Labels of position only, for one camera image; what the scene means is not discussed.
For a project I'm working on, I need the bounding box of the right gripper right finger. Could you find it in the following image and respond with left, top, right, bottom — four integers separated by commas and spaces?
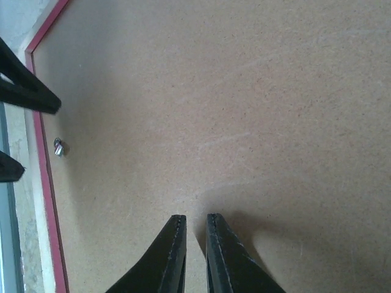
206, 213, 284, 293

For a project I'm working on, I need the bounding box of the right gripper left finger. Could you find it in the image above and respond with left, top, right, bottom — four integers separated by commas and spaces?
108, 215, 186, 293

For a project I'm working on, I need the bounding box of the brown cardboard backing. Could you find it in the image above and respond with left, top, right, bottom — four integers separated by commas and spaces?
34, 1, 390, 292

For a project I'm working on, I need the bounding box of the aluminium mounting rail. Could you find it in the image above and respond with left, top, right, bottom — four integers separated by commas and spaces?
0, 102, 24, 293

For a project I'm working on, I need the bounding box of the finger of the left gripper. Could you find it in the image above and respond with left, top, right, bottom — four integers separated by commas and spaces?
1, 40, 61, 115
0, 151, 24, 183

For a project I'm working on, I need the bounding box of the pink picture frame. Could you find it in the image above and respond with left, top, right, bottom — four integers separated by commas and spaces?
18, 1, 69, 292

